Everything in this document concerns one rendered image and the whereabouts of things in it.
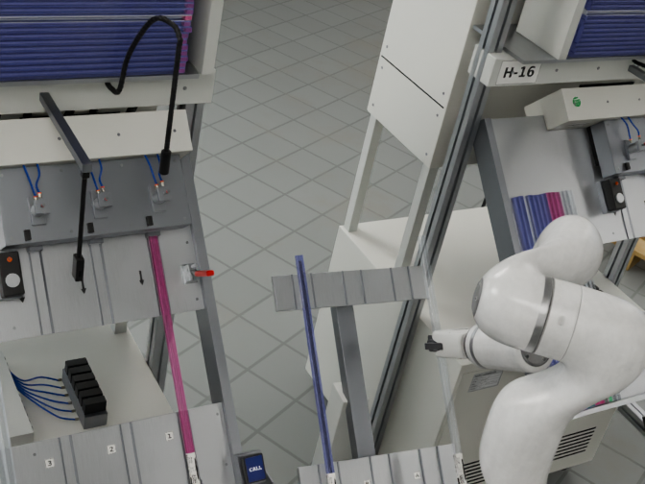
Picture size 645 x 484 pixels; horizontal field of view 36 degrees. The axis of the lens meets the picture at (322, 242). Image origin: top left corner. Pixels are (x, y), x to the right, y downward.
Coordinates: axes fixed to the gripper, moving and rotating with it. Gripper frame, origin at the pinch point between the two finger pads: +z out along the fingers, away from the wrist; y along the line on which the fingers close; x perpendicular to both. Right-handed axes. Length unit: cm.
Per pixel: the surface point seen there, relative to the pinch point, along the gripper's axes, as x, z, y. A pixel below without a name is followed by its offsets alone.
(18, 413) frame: 8, 43, 74
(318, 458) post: 24.4, 31.7, 14.0
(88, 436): 11, 11, 66
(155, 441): 13, 12, 54
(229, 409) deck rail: 9.1, 12.0, 39.4
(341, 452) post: 22.8, 25.5, 11.2
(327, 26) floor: -166, 370, -154
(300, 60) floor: -136, 332, -119
